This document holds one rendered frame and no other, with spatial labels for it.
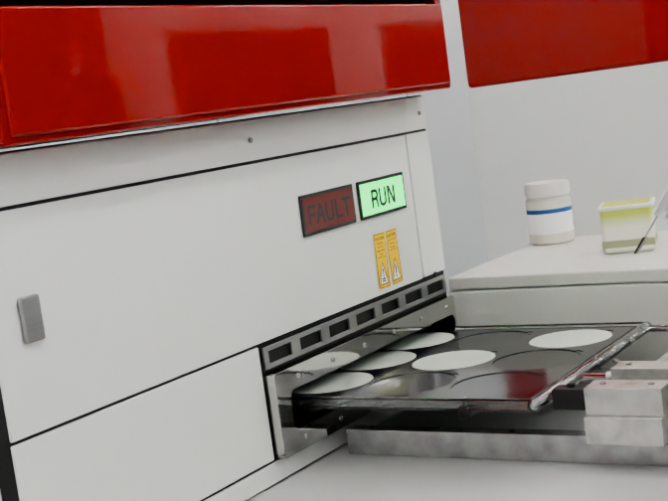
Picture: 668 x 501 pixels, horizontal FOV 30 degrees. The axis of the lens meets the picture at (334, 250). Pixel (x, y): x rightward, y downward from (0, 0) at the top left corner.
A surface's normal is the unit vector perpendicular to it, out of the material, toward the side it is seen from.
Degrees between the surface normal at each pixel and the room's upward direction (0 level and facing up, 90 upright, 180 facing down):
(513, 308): 90
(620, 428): 90
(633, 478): 0
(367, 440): 90
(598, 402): 90
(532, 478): 0
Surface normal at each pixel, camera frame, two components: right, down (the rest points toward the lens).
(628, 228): -0.29, 0.15
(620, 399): -0.52, 0.17
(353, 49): 0.84, -0.05
